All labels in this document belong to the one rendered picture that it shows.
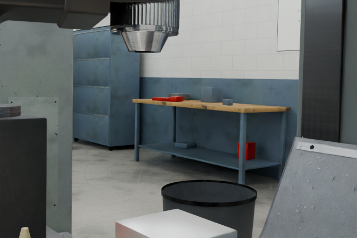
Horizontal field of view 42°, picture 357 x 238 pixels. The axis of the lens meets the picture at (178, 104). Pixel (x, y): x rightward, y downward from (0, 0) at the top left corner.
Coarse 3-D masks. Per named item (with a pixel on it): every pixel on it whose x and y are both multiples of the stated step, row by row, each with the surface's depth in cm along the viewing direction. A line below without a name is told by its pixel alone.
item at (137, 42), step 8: (128, 32) 31; (136, 32) 31; (144, 32) 30; (152, 32) 31; (128, 40) 31; (136, 40) 31; (144, 40) 31; (152, 40) 31; (160, 40) 31; (128, 48) 32; (136, 48) 31; (144, 48) 31; (152, 48) 31; (160, 48) 32
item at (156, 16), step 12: (120, 12) 30; (132, 12) 30; (144, 12) 30; (156, 12) 30; (168, 12) 30; (120, 24) 30; (132, 24) 30; (144, 24) 30; (156, 24) 30; (168, 24) 30
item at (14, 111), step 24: (0, 120) 57; (24, 120) 59; (0, 144) 57; (24, 144) 59; (0, 168) 57; (24, 168) 59; (0, 192) 57; (24, 192) 59; (0, 216) 57; (24, 216) 59
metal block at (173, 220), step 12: (144, 216) 32; (156, 216) 32; (168, 216) 32; (180, 216) 32; (192, 216) 32; (120, 228) 30; (132, 228) 29; (144, 228) 29; (156, 228) 29; (168, 228) 29; (180, 228) 29; (192, 228) 29; (204, 228) 29; (216, 228) 29; (228, 228) 29
